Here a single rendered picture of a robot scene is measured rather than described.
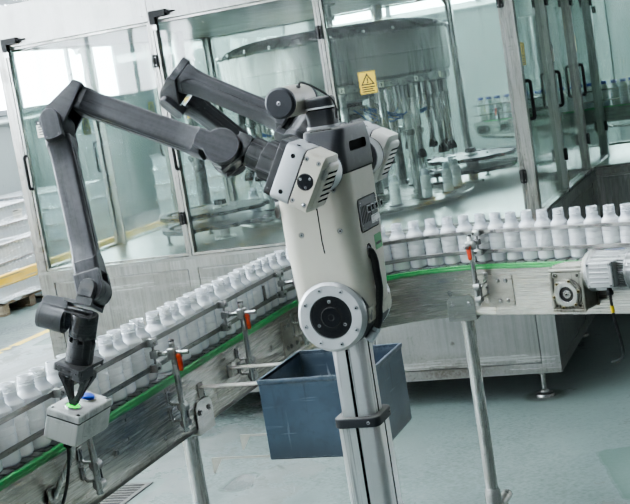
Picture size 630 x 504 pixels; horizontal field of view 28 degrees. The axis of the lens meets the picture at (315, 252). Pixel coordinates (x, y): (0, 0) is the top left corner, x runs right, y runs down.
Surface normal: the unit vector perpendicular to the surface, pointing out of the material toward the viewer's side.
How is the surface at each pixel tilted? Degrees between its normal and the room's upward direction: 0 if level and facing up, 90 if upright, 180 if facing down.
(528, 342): 90
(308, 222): 90
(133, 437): 90
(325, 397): 90
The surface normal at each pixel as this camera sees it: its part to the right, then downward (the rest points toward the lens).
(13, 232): 0.93, -0.10
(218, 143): -0.16, -0.23
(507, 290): -0.61, 0.20
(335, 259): -0.30, 0.36
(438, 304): -0.21, 0.16
